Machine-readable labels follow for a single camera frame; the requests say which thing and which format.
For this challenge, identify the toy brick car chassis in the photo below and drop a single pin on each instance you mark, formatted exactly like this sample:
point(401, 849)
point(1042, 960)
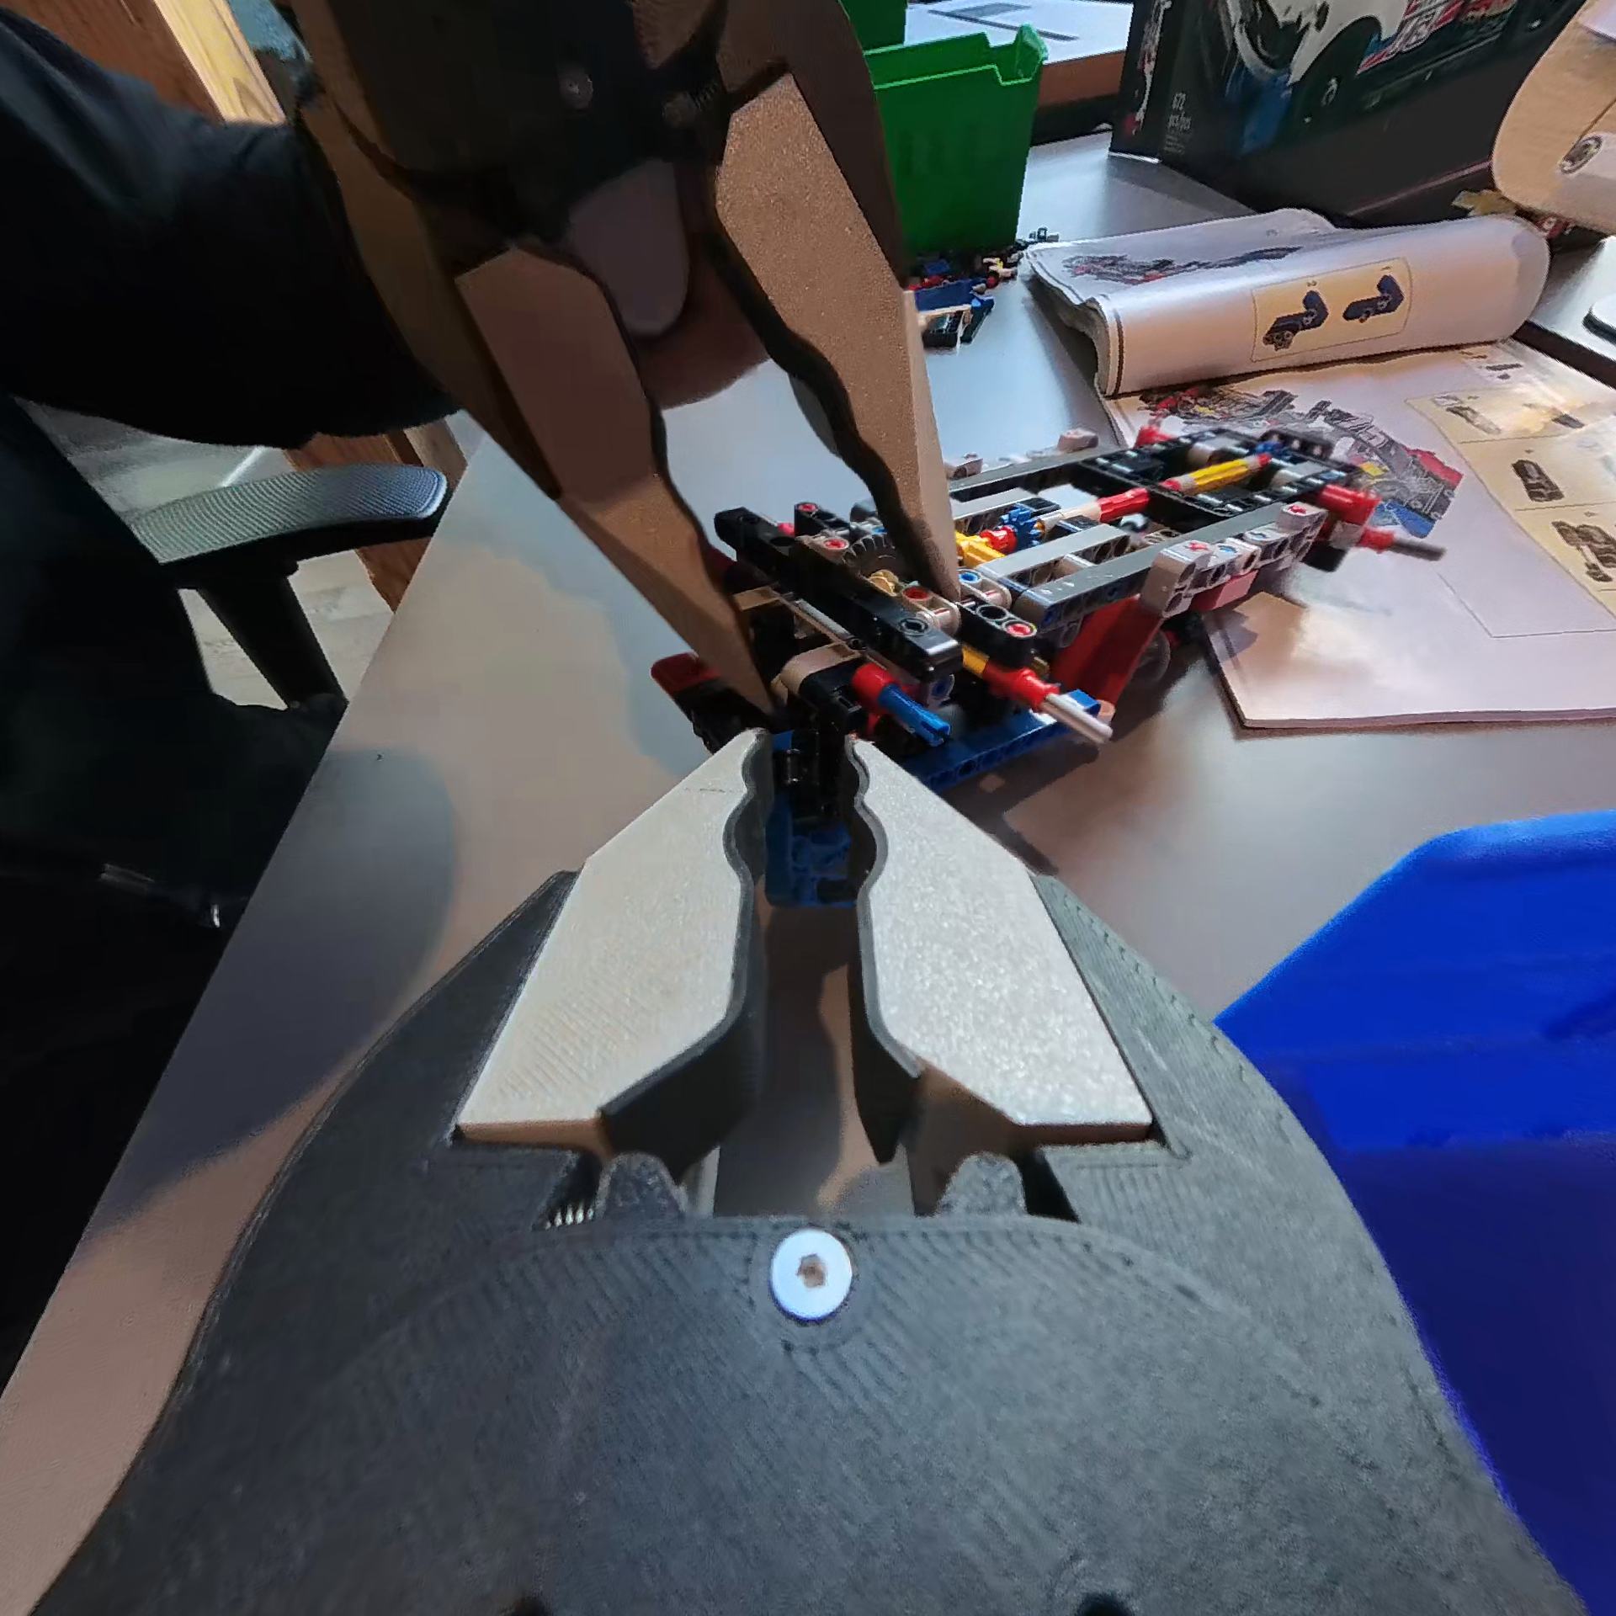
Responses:
point(1086, 556)

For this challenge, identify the wooden document stand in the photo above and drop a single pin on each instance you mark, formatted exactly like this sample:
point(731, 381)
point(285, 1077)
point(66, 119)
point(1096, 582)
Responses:
point(1552, 127)

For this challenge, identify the toy building instruction booklet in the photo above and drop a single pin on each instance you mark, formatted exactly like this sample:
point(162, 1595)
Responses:
point(1389, 632)

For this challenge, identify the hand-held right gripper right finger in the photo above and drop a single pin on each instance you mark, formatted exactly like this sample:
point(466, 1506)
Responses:
point(985, 998)

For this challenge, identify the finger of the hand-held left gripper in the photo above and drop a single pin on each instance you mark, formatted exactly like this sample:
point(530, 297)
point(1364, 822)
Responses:
point(593, 417)
point(833, 253)

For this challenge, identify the blue plastic bin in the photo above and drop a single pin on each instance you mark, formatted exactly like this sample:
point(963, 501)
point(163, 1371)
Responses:
point(1451, 1011)

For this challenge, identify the green plastic bin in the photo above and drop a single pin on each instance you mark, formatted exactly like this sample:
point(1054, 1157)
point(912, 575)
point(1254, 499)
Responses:
point(960, 139)

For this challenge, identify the black office chair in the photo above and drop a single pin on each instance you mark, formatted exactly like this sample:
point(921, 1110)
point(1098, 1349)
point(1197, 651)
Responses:
point(290, 506)

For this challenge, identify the pile of loose bricks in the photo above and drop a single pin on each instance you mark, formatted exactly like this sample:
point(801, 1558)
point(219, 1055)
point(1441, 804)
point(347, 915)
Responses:
point(953, 323)

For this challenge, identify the toy set cardboard box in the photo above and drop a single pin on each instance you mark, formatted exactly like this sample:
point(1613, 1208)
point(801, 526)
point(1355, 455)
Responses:
point(1263, 139)

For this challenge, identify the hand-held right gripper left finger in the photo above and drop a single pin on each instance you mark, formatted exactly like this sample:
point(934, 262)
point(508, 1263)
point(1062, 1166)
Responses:
point(631, 998)

